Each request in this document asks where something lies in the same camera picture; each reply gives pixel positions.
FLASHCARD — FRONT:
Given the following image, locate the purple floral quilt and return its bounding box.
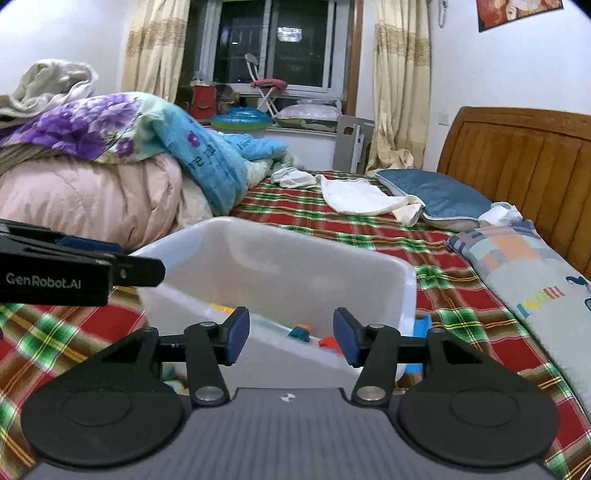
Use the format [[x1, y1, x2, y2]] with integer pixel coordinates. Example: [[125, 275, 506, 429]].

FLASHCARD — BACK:
[[0, 91, 185, 164]]

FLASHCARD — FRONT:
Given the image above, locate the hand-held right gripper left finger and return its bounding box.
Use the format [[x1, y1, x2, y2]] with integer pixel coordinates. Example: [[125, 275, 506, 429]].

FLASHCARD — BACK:
[[99, 306, 251, 407]]

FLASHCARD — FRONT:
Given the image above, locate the wall poster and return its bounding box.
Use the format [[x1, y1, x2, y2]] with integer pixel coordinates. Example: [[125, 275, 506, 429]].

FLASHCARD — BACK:
[[475, 0, 565, 33]]

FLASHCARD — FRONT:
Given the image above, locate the white teal toy block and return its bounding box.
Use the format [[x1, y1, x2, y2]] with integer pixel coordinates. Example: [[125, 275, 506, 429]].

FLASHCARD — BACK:
[[164, 364, 190, 398]]

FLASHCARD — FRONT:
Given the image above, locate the brown bag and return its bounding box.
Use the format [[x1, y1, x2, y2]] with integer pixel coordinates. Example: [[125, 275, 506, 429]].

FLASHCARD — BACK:
[[215, 83, 241, 114]]

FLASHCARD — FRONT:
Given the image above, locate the beige patterned curtain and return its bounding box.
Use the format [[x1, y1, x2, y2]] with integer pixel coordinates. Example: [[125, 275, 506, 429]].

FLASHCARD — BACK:
[[121, 0, 191, 104], [367, 0, 432, 174]]

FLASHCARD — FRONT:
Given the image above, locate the pink quilt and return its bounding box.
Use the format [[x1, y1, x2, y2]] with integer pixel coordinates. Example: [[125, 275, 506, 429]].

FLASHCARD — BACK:
[[0, 152, 215, 252]]

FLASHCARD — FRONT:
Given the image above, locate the blue pillow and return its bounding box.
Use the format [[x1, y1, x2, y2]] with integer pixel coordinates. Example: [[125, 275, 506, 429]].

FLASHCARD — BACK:
[[374, 168, 494, 232]]

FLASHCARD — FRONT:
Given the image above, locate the white crumpled cloth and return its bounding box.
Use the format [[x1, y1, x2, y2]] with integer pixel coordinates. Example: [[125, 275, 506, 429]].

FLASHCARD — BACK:
[[478, 202, 525, 227]]

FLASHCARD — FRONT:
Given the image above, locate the cartoon print pillow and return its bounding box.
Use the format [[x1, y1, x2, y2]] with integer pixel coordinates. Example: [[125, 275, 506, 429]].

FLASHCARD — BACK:
[[447, 220, 591, 402]]

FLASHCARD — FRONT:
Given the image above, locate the white towel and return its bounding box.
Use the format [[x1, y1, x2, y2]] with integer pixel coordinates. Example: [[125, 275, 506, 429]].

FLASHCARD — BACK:
[[318, 174, 393, 217]]

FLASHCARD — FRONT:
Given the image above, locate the grey-green folded blanket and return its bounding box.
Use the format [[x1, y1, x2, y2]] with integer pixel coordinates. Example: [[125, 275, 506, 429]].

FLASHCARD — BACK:
[[0, 141, 51, 178]]

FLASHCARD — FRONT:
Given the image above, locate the window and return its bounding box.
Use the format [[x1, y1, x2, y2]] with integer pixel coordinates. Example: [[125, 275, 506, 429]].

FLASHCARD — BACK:
[[178, 0, 358, 100]]

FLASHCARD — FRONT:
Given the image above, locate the pink folding chair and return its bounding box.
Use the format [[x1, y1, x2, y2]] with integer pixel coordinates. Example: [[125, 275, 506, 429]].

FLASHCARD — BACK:
[[244, 53, 288, 116]]

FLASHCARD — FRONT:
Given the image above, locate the cream cloth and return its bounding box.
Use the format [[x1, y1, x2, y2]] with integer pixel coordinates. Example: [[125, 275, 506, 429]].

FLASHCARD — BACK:
[[390, 194, 426, 228]]

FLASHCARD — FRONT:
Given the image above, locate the pink white pillow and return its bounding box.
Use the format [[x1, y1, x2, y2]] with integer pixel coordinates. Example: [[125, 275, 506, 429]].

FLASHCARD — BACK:
[[273, 98, 343, 130]]

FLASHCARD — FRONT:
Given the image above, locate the grey board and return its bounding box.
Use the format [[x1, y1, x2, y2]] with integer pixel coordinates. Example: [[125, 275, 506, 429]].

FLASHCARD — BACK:
[[332, 115, 375, 172]]

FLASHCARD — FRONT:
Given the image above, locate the red bag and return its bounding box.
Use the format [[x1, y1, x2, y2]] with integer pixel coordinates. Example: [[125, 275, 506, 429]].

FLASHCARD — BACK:
[[190, 83, 219, 121]]

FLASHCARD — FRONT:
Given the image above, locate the beige crumpled cloth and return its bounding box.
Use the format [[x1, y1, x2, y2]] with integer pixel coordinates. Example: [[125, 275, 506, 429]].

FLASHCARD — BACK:
[[0, 58, 100, 118]]

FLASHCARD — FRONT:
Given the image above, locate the wooden headboard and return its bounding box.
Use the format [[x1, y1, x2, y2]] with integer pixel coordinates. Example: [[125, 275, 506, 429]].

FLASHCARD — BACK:
[[436, 106, 591, 282]]

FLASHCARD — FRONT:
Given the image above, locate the blue plastic piece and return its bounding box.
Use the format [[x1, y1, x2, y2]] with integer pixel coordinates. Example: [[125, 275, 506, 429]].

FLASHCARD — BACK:
[[412, 315, 435, 344]]

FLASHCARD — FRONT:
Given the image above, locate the small white garment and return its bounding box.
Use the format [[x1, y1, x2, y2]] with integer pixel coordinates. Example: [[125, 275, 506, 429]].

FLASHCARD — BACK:
[[270, 167, 317, 189]]

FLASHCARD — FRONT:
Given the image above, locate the teal swim ring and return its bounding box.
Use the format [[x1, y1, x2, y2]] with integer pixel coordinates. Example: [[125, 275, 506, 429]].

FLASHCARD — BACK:
[[210, 107, 275, 132]]

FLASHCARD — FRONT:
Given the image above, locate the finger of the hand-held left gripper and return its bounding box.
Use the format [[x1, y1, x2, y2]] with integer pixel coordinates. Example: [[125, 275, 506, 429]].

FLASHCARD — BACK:
[[0, 220, 124, 256], [111, 255, 166, 288]]

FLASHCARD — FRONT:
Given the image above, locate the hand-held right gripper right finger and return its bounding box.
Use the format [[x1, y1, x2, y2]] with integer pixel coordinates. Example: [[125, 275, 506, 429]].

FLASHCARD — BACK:
[[333, 307, 490, 406]]

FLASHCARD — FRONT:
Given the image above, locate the light blue quilt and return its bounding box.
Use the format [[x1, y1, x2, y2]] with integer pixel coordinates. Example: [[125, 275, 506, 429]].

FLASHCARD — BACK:
[[152, 104, 291, 217]]

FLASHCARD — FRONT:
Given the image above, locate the white plastic container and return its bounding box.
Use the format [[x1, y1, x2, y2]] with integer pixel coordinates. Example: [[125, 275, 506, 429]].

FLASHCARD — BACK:
[[129, 216, 417, 388]]

